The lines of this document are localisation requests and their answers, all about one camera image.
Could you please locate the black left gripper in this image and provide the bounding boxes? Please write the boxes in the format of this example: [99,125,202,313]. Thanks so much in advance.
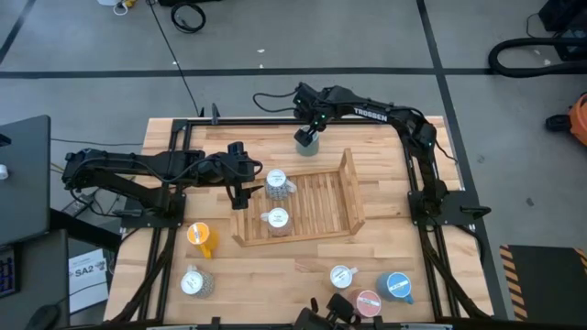
[201,141,266,212]

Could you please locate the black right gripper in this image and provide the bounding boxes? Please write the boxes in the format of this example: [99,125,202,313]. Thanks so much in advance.
[293,82,335,148]

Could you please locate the sage green mug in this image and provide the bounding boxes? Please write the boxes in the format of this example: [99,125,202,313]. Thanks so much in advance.
[295,126,321,158]

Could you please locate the blue floral pattern mug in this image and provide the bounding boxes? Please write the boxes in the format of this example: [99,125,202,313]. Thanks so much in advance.
[264,169,298,202]

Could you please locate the orange leaf pattern mug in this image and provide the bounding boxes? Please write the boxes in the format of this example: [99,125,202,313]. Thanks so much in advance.
[260,207,293,238]

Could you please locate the plain yellow mug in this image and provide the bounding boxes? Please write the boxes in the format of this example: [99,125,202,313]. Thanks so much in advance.
[186,222,220,260]

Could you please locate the yellow dotted pattern mug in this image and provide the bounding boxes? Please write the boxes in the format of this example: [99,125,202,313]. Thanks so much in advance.
[328,264,360,292]

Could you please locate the plain pink mug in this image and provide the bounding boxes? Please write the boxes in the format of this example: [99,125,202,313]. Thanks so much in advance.
[348,288,383,319]

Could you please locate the plain light blue mug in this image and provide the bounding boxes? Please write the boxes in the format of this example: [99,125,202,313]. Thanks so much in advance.
[376,271,415,306]

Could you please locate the grey diamond pattern mug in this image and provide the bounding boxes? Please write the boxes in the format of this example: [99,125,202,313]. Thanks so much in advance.
[179,264,216,300]

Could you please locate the white printed paper sheet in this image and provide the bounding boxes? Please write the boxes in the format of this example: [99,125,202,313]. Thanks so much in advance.
[68,247,110,314]

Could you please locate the black computer mouse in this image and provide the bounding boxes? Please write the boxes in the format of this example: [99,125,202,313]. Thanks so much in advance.
[24,303,61,330]

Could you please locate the dark keyboard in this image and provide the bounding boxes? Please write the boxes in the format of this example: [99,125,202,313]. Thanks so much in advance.
[0,247,20,300]

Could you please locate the orange vacuum cleaner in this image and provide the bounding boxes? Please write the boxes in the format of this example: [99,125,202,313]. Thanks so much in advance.
[545,93,587,148]

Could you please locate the black hazard striped mat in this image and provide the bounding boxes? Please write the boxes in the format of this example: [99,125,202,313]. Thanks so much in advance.
[499,244,587,323]

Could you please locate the wooden slatted tray with handles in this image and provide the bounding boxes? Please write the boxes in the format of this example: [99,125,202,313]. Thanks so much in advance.
[230,148,367,248]

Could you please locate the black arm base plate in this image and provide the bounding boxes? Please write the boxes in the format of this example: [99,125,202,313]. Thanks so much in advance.
[120,192,187,230]
[407,190,493,227]

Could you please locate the thin black cable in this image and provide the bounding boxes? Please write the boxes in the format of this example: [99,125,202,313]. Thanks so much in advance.
[145,0,204,118]

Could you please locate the coiled black cable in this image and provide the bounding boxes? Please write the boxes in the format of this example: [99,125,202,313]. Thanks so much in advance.
[170,1,208,35]

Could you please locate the thick black hose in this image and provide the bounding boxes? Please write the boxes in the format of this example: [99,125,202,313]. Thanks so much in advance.
[487,36,587,79]

